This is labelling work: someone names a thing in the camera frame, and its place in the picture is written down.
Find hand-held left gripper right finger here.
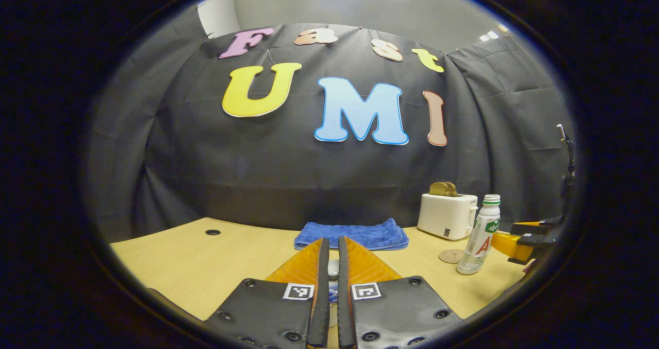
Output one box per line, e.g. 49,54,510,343
338,236,464,348

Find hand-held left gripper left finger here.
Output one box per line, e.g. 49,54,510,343
203,237,331,348

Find white water bottle green label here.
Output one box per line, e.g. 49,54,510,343
457,195,501,275

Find blue towel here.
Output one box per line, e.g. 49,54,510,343
294,218,410,251

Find cream white toaster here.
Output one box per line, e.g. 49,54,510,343
417,193,478,240

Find small ceiling light panel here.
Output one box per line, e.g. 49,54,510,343
479,24,510,42

